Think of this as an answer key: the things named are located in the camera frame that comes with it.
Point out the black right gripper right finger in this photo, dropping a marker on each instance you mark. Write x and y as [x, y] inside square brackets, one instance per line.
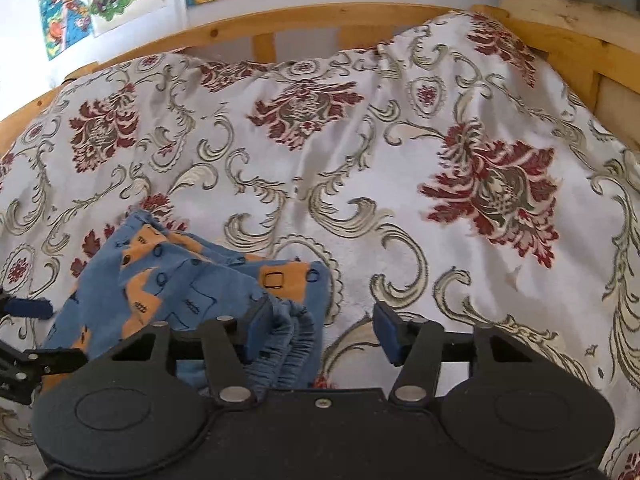
[499, 365]

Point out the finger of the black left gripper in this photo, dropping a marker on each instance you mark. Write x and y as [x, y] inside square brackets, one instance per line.
[22, 371]
[38, 308]

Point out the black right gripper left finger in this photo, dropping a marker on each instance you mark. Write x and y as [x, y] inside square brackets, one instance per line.
[223, 344]

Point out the blue orange patterned pants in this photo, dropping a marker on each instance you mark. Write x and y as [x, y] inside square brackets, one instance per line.
[144, 273]

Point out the white floral bedspread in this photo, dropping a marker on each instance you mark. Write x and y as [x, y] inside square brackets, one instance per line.
[448, 172]

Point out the red haired girl wall drawing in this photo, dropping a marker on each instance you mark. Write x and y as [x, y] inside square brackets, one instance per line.
[64, 23]

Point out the wooden bed frame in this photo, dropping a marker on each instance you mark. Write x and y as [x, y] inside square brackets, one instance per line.
[596, 51]

